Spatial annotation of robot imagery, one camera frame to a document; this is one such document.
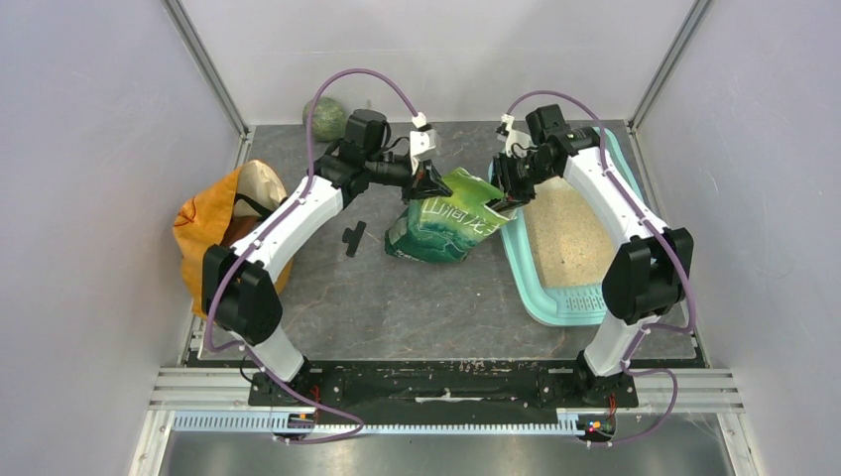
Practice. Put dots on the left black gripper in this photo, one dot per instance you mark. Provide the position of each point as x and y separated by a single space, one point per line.
426 183

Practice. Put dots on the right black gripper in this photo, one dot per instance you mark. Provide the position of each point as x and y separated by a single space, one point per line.
502 179

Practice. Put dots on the green cat litter bag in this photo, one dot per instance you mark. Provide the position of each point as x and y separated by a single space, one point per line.
443 230

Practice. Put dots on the black bag clip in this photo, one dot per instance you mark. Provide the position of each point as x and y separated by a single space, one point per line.
352 237

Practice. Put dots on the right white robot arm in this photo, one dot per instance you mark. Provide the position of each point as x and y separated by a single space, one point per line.
649 272

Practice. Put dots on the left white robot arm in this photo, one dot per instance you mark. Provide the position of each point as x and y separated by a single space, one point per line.
238 281

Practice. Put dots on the teal litter box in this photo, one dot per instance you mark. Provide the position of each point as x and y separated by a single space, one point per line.
559 252

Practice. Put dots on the green ball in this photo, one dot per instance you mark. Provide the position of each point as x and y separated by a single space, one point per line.
328 119

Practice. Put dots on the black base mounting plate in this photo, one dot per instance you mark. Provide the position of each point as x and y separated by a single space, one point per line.
452 392

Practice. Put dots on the orange trash bag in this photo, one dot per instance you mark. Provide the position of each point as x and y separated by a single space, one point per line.
221 214

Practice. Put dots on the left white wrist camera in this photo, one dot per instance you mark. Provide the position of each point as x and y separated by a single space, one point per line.
424 142

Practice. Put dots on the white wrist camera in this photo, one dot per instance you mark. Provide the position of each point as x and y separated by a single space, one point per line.
516 143
424 142

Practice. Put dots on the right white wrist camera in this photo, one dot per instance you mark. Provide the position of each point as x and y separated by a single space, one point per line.
516 143

